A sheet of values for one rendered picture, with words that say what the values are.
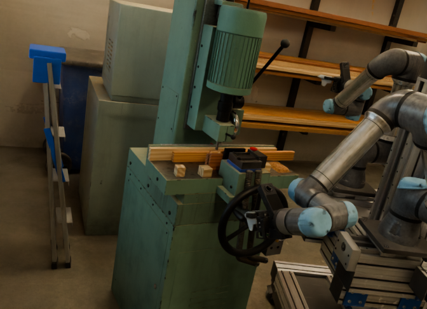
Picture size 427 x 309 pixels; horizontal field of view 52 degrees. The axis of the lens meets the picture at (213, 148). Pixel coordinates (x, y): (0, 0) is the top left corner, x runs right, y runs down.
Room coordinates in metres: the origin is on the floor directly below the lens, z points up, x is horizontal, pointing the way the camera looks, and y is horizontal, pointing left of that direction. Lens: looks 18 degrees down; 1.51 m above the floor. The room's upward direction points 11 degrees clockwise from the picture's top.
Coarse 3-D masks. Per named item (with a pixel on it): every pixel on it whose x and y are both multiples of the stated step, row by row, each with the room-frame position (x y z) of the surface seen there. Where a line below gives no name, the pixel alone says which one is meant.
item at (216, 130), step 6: (204, 120) 1.72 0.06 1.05; (210, 120) 1.68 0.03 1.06; (216, 120) 1.67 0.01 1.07; (204, 126) 1.71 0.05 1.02; (210, 126) 1.67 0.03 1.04; (216, 126) 1.64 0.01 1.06; (222, 126) 1.62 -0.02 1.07; (228, 126) 1.63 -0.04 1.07; (234, 126) 1.65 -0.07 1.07; (210, 132) 1.66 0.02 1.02; (216, 132) 1.63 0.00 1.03; (222, 132) 1.62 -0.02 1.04; (228, 132) 1.63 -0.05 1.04; (216, 138) 1.62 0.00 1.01; (222, 138) 1.62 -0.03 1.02; (228, 138) 1.64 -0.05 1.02
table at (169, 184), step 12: (156, 168) 1.47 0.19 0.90; (168, 168) 1.49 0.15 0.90; (192, 168) 1.54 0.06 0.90; (288, 168) 1.75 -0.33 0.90; (156, 180) 1.45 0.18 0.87; (168, 180) 1.39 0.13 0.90; (180, 180) 1.41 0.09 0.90; (192, 180) 1.44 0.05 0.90; (204, 180) 1.46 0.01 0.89; (216, 180) 1.49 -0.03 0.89; (276, 180) 1.64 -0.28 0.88; (288, 180) 1.67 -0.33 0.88; (168, 192) 1.39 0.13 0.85; (180, 192) 1.42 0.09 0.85; (192, 192) 1.44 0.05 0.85; (204, 192) 1.47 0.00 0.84; (216, 192) 1.49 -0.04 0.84; (228, 192) 1.45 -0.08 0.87
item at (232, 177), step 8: (224, 160) 1.53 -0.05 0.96; (224, 168) 1.51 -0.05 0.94; (232, 168) 1.47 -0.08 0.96; (264, 168) 1.53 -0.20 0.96; (224, 176) 1.50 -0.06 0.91; (232, 176) 1.46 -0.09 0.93; (240, 176) 1.43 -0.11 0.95; (264, 176) 1.48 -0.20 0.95; (224, 184) 1.49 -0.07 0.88; (232, 184) 1.45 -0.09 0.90; (240, 184) 1.43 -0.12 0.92; (232, 192) 1.44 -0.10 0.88
